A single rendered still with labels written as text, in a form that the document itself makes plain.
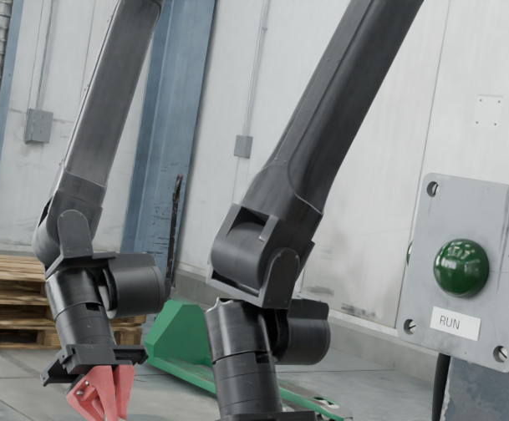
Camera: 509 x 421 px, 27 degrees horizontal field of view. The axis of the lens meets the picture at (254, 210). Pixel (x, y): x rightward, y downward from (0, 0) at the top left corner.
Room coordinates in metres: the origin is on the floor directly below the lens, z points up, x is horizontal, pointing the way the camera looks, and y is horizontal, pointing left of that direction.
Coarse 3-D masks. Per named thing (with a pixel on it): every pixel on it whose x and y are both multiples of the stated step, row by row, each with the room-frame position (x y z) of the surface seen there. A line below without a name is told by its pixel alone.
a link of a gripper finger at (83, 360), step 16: (80, 352) 1.07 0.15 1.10; (96, 352) 1.08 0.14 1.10; (112, 352) 1.10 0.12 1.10; (64, 368) 1.08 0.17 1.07; (80, 368) 1.07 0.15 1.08; (112, 368) 1.09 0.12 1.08; (128, 368) 1.09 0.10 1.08; (128, 384) 1.09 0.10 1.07; (96, 400) 1.11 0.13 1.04; (128, 400) 1.08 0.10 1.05
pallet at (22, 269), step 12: (0, 264) 6.28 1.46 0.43; (12, 264) 6.36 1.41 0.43; (24, 264) 6.45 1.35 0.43; (36, 264) 6.58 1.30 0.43; (0, 276) 5.88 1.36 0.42; (12, 276) 5.92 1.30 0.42; (24, 276) 5.97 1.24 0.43; (36, 276) 6.04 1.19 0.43; (0, 288) 6.24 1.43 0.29; (12, 288) 6.29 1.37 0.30; (24, 288) 6.34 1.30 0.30; (36, 288) 6.38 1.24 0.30; (24, 300) 5.98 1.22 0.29; (36, 300) 6.02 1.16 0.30
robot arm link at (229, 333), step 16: (224, 304) 0.95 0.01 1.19; (240, 304) 0.95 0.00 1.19; (208, 320) 0.95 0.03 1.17; (224, 320) 0.94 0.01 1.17; (240, 320) 0.94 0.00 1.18; (256, 320) 0.95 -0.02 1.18; (272, 320) 0.98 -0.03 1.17; (208, 336) 0.95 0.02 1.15; (224, 336) 0.94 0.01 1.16; (240, 336) 0.93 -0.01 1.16; (256, 336) 0.94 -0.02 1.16; (272, 336) 0.98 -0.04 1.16; (224, 352) 0.93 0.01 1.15; (240, 352) 0.93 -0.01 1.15; (256, 352) 0.94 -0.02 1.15; (272, 352) 0.98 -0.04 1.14
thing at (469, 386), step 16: (464, 368) 0.57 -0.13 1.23; (480, 368) 0.56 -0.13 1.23; (448, 384) 0.58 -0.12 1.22; (464, 384) 0.57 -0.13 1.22; (480, 384) 0.56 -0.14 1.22; (496, 384) 0.55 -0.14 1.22; (448, 400) 0.58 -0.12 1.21; (464, 400) 0.57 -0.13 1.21; (480, 400) 0.56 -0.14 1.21; (496, 400) 0.55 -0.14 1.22; (448, 416) 0.57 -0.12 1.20; (464, 416) 0.57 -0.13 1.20; (480, 416) 0.56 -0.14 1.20; (496, 416) 0.55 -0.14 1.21
